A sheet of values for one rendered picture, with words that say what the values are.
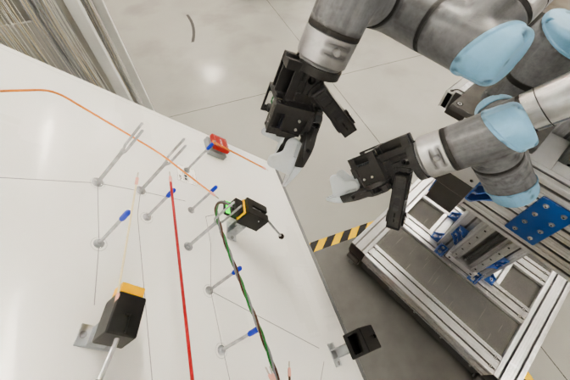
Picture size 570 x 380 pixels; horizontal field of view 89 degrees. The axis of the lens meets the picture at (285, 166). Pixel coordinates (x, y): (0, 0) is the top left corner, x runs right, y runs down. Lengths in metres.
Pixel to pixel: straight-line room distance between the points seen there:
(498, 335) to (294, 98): 1.53
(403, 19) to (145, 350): 0.55
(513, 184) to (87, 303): 0.63
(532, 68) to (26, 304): 0.99
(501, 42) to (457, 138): 0.16
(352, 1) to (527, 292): 1.72
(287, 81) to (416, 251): 1.41
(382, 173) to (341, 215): 1.41
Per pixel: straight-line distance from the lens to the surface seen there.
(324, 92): 0.44
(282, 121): 0.46
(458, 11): 0.44
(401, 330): 1.81
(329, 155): 2.22
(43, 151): 0.58
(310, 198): 1.98
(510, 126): 0.51
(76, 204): 0.53
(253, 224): 0.62
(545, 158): 1.07
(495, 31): 0.42
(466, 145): 0.52
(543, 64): 0.89
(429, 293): 1.66
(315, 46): 0.41
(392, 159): 0.56
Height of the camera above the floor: 1.69
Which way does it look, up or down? 53 degrees down
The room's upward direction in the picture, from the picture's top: straight up
